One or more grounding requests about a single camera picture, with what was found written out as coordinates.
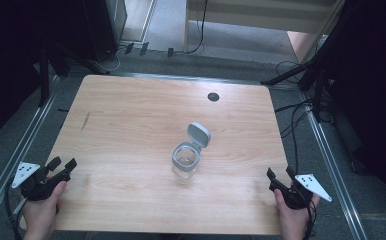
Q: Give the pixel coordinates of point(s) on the grey table grommet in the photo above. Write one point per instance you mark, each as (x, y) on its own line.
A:
(213, 97)

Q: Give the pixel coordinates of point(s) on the clear jar with grey lid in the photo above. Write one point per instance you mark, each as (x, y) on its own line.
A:
(191, 150)

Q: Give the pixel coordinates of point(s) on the person's right hand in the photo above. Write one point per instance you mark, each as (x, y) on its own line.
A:
(292, 218)

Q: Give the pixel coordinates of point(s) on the white shelf unit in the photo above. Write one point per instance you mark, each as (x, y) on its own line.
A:
(247, 20)

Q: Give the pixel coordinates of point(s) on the metal floor rail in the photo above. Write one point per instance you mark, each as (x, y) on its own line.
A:
(336, 170)
(12, 156)

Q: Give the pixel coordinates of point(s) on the dark cabinet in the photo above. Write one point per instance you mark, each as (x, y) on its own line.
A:
(106, 26)

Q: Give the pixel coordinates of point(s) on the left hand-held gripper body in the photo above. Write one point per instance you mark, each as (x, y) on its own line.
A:
(36, 186)

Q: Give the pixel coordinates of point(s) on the person's left hand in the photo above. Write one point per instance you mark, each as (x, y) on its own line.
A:
(42, 213)

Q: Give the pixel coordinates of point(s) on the black stand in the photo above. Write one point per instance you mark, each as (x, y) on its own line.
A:
(52, 63)
(309, 73)

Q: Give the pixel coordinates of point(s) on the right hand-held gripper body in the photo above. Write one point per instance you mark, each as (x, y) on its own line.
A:
(297, 191)

